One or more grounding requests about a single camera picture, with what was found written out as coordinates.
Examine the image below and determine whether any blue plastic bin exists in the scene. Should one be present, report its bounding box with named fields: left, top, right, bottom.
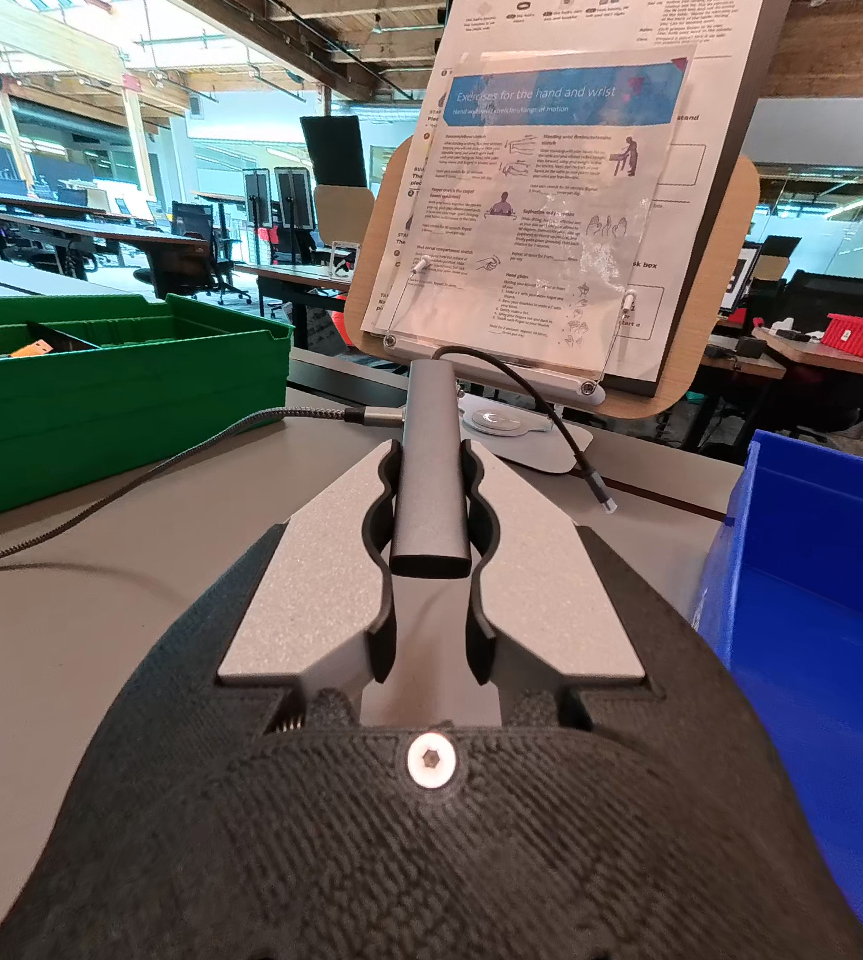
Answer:
left=690, top=429, right=863, bottom=960

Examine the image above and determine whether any braided grey USB-C cable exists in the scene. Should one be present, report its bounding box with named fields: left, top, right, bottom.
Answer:
left=0, top=405, right=408, bottom=580

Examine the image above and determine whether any black square panel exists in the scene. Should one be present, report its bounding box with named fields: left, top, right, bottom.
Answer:
left=300, top=114, right=369, bottom=189

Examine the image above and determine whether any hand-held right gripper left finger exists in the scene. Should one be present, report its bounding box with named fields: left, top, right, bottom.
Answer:
left=217, top=439, right=403, bottom=687

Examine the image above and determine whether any small wooden document stand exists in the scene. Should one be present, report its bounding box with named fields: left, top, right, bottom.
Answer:
left=313, top=183, right=374, bottom=275

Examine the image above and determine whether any orange plug cable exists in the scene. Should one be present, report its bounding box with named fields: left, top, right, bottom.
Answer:
left=0, top=322, right=55, bottom=361

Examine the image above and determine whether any black hub cable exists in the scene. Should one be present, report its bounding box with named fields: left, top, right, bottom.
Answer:
left=430, top=345, right=622, bottom=516

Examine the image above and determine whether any black desk cable cover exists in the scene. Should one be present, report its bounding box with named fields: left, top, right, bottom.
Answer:
left=287, top=348, right=412, bottom=412

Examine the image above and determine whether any grey USB hub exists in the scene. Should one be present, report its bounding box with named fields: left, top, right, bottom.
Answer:
left=388, top=358, right=475, bottom=579

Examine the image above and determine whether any green plastic bin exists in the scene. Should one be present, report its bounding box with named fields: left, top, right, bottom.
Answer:
left=0, top=294, right=295, bottom=525

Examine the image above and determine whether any white desk with black legs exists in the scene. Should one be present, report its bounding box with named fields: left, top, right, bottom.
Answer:
left=235, top=262, right=354, bottom=350

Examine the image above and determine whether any long wooden desk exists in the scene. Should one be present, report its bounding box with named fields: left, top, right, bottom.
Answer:
left=0, top=210, right=208, bottom=297

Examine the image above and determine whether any wooden desk with black legs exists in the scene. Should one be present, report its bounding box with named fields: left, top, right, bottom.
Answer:
left=694, top=328, right=863, bottom=462

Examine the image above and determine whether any white instruction sheet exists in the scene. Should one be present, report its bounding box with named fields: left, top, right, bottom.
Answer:
left=371, top=0, right=766, bottom=384

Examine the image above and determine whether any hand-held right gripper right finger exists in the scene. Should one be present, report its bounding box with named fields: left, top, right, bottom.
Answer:
left=461, top=439, right=647, bottom=687

